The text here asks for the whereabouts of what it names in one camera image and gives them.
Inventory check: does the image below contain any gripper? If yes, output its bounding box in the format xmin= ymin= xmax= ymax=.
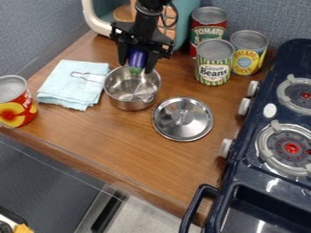
xmin=107 ymin=21 xmax=176 ymax=75

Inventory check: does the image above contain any purple toy eggplant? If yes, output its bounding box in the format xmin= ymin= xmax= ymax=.
xmin=127 ymin=46 xmax=148 ymax=76

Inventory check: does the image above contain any silver pot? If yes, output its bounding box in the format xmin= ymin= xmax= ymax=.
xmin=69 ymin=66 xmax=164 ymax=112

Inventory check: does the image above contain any silver pot lid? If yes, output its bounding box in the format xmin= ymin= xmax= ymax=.
xmin=150 ymin=96 xmax=216 ymax=143

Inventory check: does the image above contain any teal toy microwave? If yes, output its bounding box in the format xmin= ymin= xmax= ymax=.
xmin=80 ymin=0 xmax=202 ymax=52

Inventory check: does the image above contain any light blue cloth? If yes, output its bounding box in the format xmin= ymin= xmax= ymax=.
xmin=35 ymin=59 xmax=111 ymax=112

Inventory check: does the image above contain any red tomato can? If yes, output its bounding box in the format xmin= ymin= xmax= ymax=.
xmin=188 ymin=5 xmax=230 ymax=59

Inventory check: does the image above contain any green beans can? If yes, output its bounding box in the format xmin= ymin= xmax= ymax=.
xmin=194 ymin=38 xmax=236 ymax=86

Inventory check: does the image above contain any yellow pineapple can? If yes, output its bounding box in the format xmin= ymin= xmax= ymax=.
xmin=228 ymin=29 xmax=271 ymax=76

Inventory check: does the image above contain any red and yellow can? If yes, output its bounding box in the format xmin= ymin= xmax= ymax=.
xmin=0 ymin=74 xmax=39 ymax=129

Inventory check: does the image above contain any toy stove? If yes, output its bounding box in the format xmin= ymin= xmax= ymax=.
xmin=177 ymin=38 xmax=311 ymax=233

